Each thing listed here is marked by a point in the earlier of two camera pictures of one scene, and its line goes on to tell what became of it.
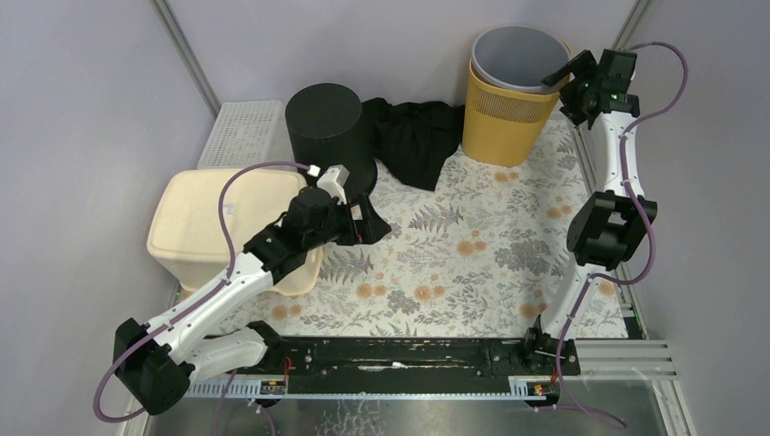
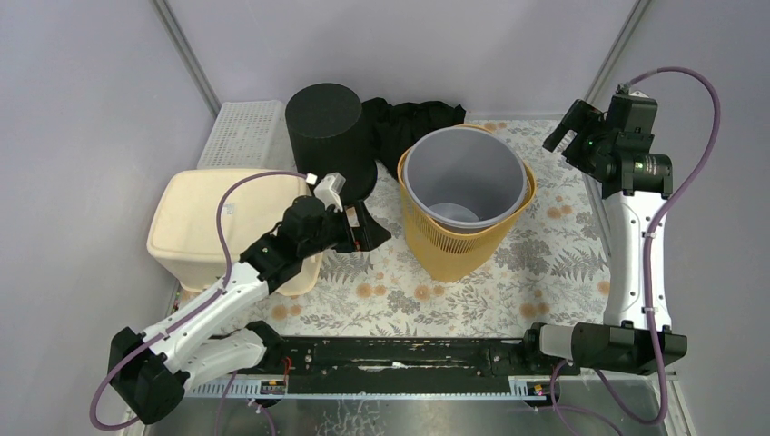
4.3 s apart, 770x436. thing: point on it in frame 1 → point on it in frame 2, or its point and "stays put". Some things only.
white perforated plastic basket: x=248 y=133 stays put
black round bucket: x=327 y=128 stays put
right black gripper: x=583 y=66 → x=581 y=118
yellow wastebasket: x=501 y=126 → x=455 y=254
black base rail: x=403 y=364 stays put
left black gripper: x=356 y=218 stays put
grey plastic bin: x=518 y=58 → x=463 y=179
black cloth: x=413 y=140 stays put
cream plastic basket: x=186 y=232 stays put
